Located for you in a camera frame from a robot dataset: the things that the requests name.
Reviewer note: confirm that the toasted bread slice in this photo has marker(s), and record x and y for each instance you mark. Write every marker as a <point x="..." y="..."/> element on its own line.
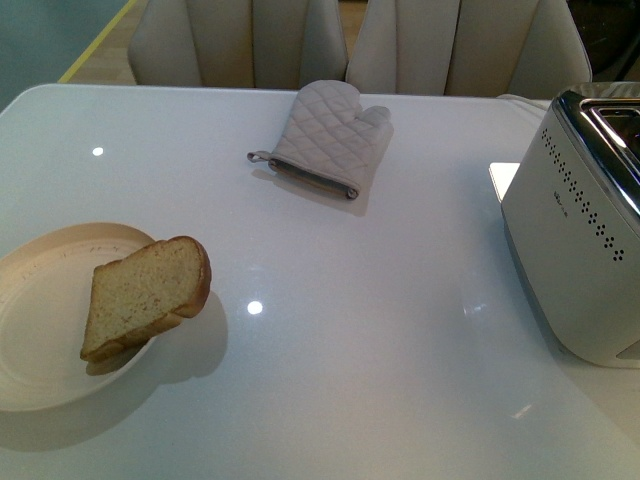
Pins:
<point x="143" y="295"/>

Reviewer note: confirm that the white chrome toaster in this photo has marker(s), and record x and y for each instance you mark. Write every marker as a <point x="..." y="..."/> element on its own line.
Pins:
<point x="571" y="217"/>

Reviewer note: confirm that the grey quilted oven mitt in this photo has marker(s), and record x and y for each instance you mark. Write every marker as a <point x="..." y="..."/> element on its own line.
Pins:
<point x="330" y="141"/>

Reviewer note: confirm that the beige left dining chair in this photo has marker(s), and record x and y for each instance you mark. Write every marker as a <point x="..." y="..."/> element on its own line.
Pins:
<point x="238" y="44"/>

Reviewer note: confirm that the beige dining chair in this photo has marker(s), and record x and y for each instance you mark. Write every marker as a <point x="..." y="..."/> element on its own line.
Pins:
<point x="468" y="48"/>
<point x="238" y="44"/>

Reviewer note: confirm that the beige right dining chair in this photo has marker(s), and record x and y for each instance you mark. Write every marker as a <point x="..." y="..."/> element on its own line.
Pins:
<point x="468" y="48"/>

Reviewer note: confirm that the beige round plate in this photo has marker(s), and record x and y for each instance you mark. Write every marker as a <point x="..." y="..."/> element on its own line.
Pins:
<point x="45" y="297"/>

